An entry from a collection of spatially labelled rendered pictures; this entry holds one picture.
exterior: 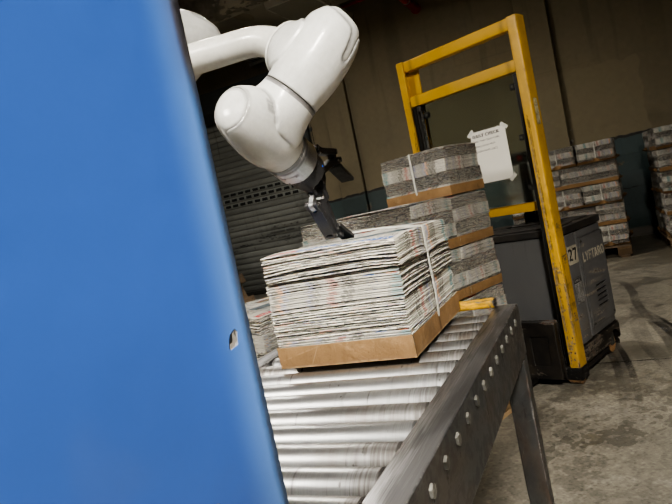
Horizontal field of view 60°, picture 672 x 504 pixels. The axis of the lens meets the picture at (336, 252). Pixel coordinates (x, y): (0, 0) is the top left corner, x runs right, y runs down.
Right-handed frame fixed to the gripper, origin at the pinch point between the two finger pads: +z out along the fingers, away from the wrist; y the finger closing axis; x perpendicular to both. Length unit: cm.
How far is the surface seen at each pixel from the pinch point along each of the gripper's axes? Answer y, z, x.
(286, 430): 48, -28, 4
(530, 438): 46, 42, 26
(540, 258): -52, 205, 16
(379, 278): 20.8, -9.4, 11.2
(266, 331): 13, 47, -50
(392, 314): 26.8, -6.0, 12.2
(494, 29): -151, 138, 15
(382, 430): 48, -28, 19
